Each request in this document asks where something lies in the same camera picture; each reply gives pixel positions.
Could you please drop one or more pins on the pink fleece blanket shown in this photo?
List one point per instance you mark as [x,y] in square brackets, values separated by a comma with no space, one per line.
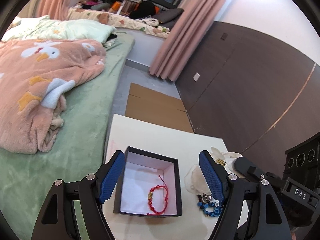
[35,75]

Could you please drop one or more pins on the pink curtain right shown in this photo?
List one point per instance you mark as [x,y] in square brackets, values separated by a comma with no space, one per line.
[184,38]

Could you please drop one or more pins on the flattened cardboard sheet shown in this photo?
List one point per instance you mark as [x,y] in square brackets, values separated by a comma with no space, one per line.
[157,108]

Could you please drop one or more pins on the dark grey pillow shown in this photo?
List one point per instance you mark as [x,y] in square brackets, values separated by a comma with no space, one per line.
[169,18]

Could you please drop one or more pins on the pale green floral pillow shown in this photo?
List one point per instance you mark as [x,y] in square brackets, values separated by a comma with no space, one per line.
[43,28]

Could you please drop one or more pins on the green bed mattress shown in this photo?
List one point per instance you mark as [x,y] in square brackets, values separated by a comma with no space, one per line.
[77,151]

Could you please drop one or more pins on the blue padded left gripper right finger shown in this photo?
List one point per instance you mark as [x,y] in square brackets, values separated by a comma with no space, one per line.
[250,210]

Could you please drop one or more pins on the black jewelry box white interior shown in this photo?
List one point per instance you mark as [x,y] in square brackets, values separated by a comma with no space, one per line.
[149,186]

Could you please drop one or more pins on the white wall socket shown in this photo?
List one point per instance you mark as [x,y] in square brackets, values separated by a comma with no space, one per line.
[196,77]

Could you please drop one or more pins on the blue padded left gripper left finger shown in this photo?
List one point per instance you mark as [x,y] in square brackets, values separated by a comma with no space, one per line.
[57,219]

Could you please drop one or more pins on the floral window seat cushion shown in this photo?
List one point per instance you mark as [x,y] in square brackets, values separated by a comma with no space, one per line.
[149,26]

